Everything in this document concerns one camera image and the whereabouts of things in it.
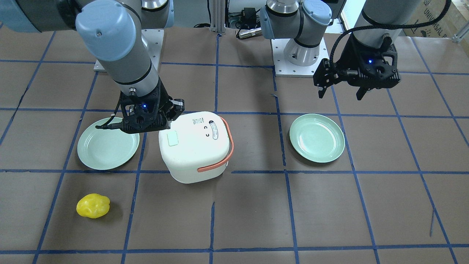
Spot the black power adapter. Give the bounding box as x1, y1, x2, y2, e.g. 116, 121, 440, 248
241, 7, 257, 23

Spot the aluminium frame post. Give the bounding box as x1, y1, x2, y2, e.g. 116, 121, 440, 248
208, 0, 229, 35

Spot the white rice cooker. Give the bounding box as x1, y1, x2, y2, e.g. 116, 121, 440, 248
159, 111, 234, 184

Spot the green plate centre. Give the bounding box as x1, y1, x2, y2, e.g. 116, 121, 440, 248
289, 114, 345, 163

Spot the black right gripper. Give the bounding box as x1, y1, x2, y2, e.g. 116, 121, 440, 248
119, 80, 185, 134

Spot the green plate near lemon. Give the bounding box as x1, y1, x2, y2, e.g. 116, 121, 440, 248
77, 118, 140, 170

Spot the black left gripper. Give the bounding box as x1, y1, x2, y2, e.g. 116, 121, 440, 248
313, 34, 400, 101

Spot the cardboard box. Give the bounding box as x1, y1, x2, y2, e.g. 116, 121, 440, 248
403, 0, 469, 41

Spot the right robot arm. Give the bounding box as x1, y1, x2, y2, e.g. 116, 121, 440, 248
1, 0, 185, 134

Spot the yellow lemon toy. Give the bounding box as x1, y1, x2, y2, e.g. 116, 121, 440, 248
76, 193, 110, 219

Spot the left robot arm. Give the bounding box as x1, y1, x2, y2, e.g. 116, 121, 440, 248
259, 0, 419, 100

